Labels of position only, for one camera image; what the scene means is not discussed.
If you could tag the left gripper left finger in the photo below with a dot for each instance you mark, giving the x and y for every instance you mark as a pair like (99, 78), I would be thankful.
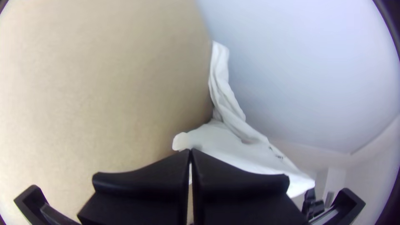
(147, 190)

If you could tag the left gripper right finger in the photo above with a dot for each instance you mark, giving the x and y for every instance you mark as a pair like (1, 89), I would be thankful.
(237, 193)

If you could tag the white t-shirt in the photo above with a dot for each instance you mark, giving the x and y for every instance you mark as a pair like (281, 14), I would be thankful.
(231, 137)

